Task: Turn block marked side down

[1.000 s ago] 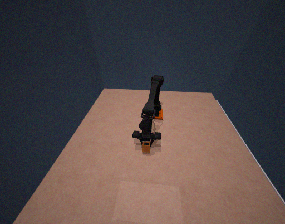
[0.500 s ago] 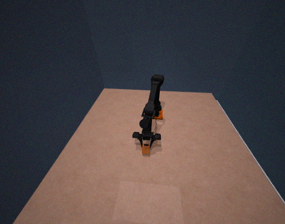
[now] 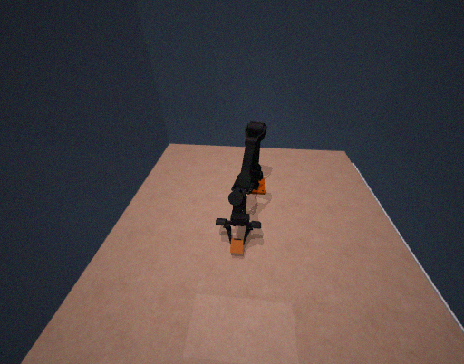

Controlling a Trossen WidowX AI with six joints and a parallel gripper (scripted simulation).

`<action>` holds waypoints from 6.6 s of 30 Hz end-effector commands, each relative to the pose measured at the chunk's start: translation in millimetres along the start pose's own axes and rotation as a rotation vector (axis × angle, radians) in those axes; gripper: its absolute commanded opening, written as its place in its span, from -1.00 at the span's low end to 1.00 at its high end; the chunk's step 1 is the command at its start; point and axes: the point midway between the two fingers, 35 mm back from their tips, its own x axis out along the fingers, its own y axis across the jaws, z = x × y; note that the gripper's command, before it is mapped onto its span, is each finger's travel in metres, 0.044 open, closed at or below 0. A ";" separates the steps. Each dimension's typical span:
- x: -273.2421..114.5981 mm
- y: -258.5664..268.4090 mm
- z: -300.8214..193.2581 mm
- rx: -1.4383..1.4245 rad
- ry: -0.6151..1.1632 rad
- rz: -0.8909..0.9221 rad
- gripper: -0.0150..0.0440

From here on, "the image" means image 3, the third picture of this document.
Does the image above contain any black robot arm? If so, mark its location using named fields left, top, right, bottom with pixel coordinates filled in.
left=228, top=121, right=266, bottom=226

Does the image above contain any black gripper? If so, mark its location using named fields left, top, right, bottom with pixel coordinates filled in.
left=216, top=206, right=261, bottom=245

